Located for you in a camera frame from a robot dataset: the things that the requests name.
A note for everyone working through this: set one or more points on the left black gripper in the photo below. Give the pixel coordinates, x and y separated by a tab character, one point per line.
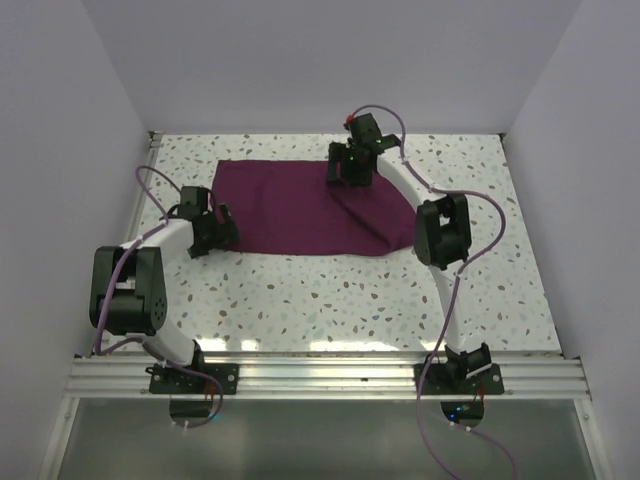
225	233

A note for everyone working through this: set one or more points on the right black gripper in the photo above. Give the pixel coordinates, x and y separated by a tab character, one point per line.
338	154

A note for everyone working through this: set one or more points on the purple surgical drape cloth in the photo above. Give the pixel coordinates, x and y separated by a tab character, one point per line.
288	208

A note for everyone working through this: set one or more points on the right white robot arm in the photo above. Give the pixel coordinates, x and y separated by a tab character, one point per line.
442	240

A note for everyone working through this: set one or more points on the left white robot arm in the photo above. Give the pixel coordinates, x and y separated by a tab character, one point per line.
128	299

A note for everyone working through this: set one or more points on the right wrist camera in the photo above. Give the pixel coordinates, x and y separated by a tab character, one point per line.
364	132

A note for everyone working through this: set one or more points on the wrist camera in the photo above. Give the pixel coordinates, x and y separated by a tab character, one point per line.
194	202
364	132

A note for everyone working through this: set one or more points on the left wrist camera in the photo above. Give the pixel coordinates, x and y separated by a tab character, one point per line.
194	202

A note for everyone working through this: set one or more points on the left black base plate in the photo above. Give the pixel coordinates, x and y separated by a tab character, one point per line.
214	377

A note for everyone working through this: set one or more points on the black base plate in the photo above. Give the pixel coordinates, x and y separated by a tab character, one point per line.
214	377
488	382

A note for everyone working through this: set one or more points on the aluminium front rail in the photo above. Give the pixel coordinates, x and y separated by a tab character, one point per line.
360	376

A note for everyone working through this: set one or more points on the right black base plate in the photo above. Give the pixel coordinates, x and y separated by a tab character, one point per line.
488	382

